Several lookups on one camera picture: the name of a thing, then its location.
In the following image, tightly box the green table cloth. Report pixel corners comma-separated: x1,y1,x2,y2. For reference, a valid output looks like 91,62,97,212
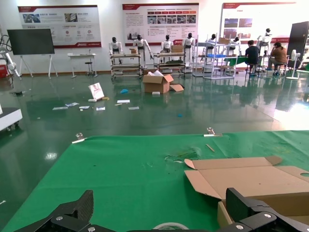
1,130,309,232

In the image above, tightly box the white red paper bag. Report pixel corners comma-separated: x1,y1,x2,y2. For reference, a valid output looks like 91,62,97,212
88,83,105,101

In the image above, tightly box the black display on white stand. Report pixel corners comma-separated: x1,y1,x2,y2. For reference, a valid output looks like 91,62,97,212
7,28,58,78

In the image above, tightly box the white red wall poster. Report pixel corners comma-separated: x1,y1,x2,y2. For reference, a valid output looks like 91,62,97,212
122,3,200,46
221,2,297,45
18,4,101,49

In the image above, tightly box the open brown cardboard box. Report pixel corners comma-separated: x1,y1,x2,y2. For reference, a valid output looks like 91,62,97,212
183,156,309,232

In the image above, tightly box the clear plastic wrapper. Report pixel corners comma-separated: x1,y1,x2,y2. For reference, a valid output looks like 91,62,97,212
164,147,203,164

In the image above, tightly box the white wheeled cart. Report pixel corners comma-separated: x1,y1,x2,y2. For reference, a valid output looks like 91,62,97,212
0,103,23,132

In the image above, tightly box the white tape roll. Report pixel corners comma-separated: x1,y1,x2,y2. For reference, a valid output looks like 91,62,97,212
152,222,190,232

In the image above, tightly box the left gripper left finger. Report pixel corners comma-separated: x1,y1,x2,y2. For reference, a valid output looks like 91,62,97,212
14,189,107,232

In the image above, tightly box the white metal shelf frame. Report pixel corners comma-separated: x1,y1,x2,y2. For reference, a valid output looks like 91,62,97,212
193,36,236,80

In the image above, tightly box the black stool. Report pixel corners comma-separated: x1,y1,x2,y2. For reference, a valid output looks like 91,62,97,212
84,61,95,77

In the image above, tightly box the tall black panel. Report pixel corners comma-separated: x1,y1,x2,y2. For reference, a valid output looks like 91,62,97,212
287,21,309,70

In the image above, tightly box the white standing fan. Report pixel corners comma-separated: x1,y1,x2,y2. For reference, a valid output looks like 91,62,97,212
286,49,301,80

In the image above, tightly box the white black humanoid robot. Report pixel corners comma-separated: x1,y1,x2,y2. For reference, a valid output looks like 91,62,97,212
132,34,153,70
161,34,173,54
206,33,218,49
182,32,196,73
257,28,275,56
108,37,124,66
229,36,242,56

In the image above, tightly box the seated person brown shirt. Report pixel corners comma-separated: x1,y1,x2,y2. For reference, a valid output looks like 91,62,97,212
267,42,288,72

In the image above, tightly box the white narrow table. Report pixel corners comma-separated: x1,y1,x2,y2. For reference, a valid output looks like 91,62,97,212
67,53,98,78

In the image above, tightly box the seated person black shirt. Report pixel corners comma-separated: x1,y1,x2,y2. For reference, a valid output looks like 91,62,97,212
244,40,261,73

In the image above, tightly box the metal workbench rack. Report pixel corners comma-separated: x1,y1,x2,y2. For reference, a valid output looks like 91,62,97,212
110,53,142,79
154,52,186,75

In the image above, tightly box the large open cardboard box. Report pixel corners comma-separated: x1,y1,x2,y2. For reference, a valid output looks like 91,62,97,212
142,70,174,94

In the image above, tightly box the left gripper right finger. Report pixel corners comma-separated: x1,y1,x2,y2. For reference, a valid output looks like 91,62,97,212
217,187,309,232

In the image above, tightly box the green topped table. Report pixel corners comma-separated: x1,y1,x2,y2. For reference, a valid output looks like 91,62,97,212
223,56,247,66

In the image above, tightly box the silver binder clip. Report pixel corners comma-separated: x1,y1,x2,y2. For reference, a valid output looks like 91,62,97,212
71,132,87,144
203,127,223,137

